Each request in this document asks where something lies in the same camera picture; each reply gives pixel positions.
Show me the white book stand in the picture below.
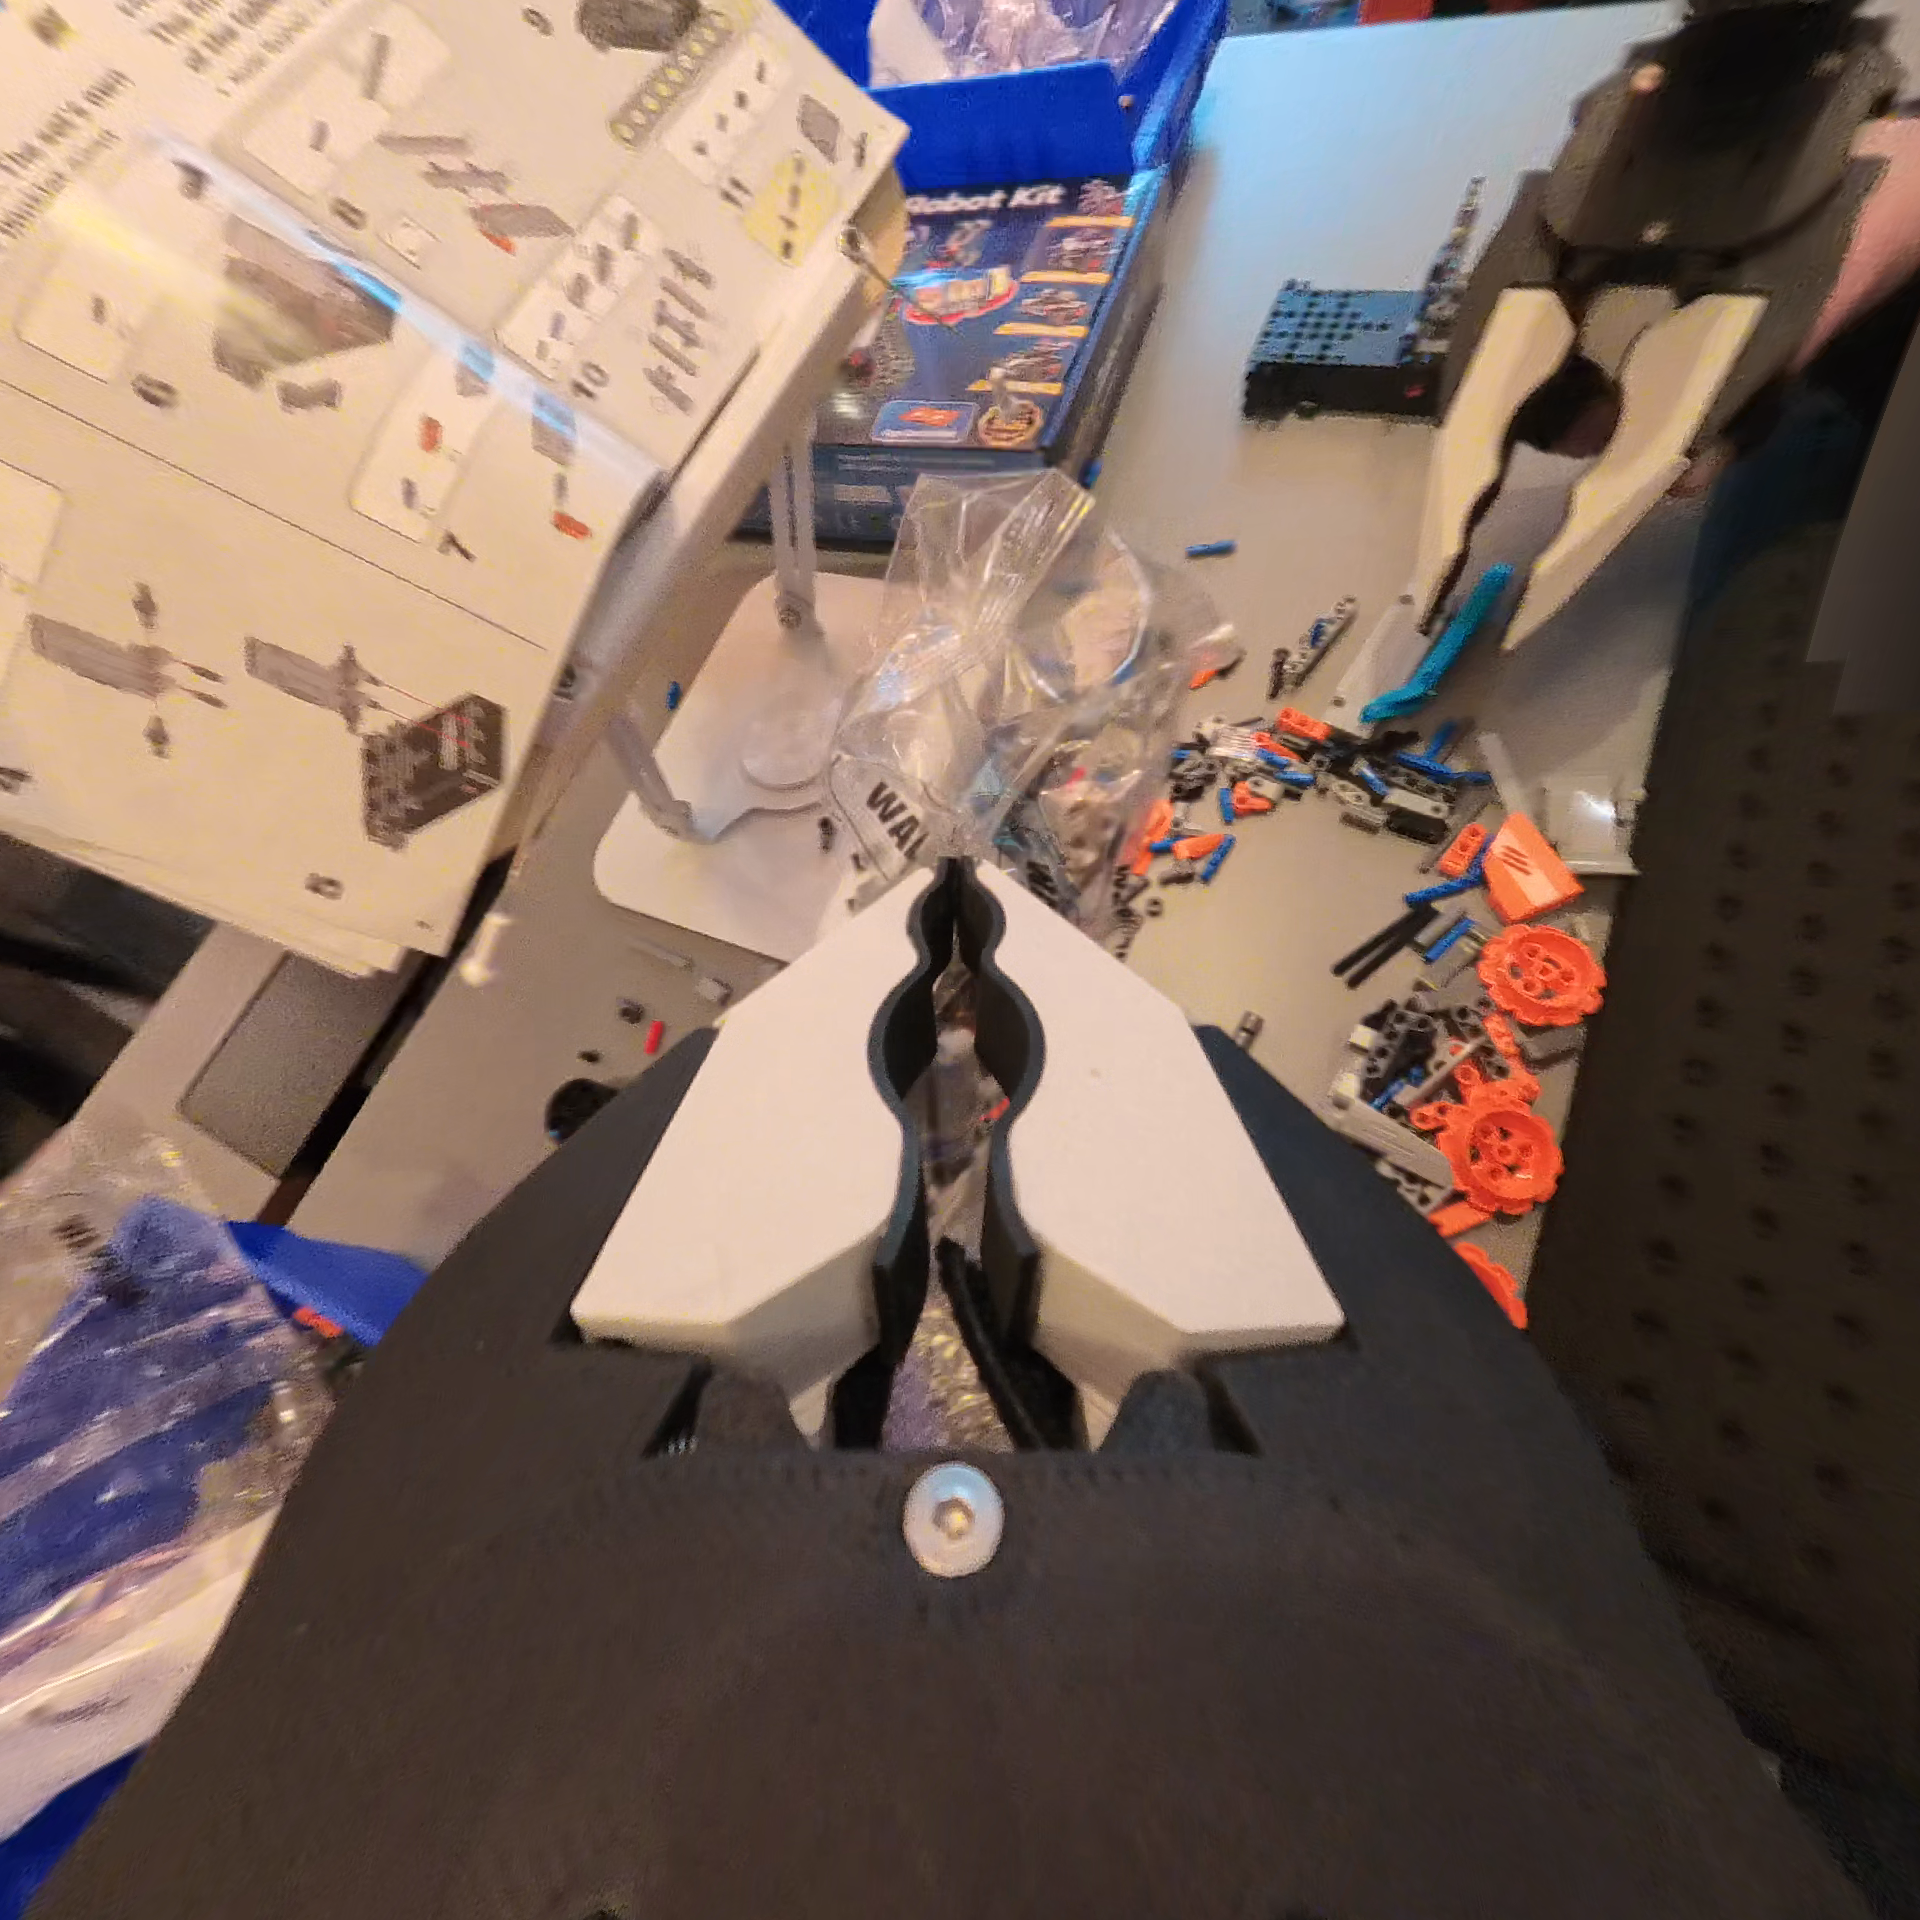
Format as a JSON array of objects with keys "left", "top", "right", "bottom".
[{"left": 455, "top": 220, "right": 929, "bottom": 992}]

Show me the pile of small building pieces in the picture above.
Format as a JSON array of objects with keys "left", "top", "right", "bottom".
[{"left": 1113, "top": 606, "right": 1593, "bottom": 1199}]

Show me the grey curved panel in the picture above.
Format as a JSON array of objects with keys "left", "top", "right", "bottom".
[{"left": 1537, "top": 782, "right": 1643, "bottom": 881}]

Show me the instruction booklet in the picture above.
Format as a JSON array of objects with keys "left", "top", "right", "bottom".
[{"left": 0, "top": 0, "right": 909, "bottom": 961}]

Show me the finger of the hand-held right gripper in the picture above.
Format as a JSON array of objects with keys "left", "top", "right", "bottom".
[
  {"left": 1417, "top": 284, "right": 1581, "bottom": 618},
  {"left": 1498, "top": 298, "right": 1766, "bottom": 655}
]

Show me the person's right hand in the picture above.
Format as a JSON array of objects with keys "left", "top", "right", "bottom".
[{"left": 1796, "top": 112, "right": 1920, "bottom": 376}]

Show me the teal long curved piece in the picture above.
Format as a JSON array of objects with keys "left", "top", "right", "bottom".
[{"left": 1361, "top": 565, "right": 1523, "bottom": 723}]

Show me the black perforated edge pad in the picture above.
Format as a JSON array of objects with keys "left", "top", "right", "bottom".
[{"left": 1524, "top": 525, "right": 1920, "bottom": 1802}]

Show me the orange curved shell piece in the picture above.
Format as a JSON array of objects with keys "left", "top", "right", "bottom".
[{"left": 1489, "top": 812, "right": 1587, "bottom": 926}]

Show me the black perforated block assembly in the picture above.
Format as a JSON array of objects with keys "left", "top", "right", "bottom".
[{"left": 1243, "top": 179, "right": 1489, "bottom": 427}]

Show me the clear bag of building pieces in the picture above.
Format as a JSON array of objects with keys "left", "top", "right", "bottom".
[{"left": 831, "top": 469, "right": 1243, "bottom": 961}]

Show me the blue robot kit box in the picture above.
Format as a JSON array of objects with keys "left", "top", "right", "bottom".
[{"left": 733, "top": 161, "right": 1170, "bottom": 547}]

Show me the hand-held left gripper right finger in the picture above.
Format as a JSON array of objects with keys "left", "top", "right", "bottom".
[{"left": 957, "top": 868, "right": 1350, "bottom": 1450}]

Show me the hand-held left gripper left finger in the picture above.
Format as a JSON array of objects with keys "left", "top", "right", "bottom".
[{"left": 568, "top": 868, "right": 957, "bottom": 1450}]

